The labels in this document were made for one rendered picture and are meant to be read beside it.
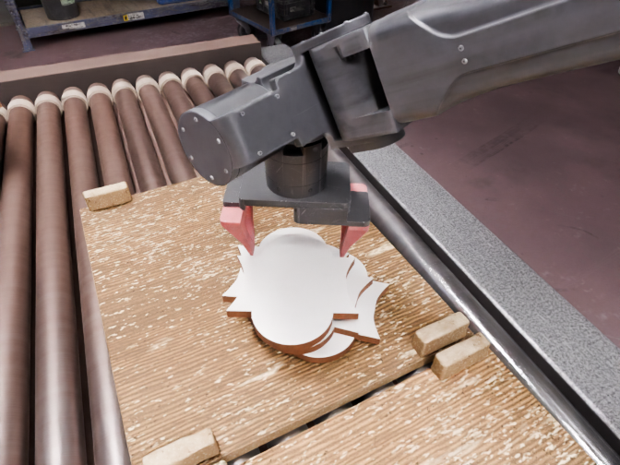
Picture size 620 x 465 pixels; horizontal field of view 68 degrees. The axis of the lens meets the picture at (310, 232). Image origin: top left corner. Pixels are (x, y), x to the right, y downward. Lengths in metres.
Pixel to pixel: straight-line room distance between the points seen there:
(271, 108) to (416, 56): 0.10
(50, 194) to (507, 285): 0.66
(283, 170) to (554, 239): 1.90
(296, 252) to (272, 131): 0.21
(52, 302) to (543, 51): 0.55
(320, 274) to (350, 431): 0.15
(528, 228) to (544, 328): 1.66
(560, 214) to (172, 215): 1.97
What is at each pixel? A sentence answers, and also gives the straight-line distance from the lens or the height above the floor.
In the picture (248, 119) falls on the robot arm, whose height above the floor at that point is 1.19.
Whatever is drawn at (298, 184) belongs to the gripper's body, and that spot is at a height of 1.10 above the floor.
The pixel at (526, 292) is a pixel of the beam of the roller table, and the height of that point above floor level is 0.92.
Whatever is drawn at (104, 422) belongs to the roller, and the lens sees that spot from 0.50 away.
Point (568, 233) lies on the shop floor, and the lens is 2.28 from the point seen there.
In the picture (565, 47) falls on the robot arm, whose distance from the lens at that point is 0.25.
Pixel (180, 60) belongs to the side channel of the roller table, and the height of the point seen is 0.94.
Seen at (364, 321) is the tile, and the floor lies 0.96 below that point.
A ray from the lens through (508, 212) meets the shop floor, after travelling 2.28.
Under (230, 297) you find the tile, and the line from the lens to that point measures 0.48.
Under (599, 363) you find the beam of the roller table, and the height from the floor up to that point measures 0.91.
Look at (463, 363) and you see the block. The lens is 0.48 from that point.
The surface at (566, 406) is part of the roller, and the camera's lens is 0.53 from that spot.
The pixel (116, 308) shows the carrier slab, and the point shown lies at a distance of 0.56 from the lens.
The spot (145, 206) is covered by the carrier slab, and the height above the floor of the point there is 0.94.
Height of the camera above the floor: 1.34
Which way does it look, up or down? 42 degrees down
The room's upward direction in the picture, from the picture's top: straight up
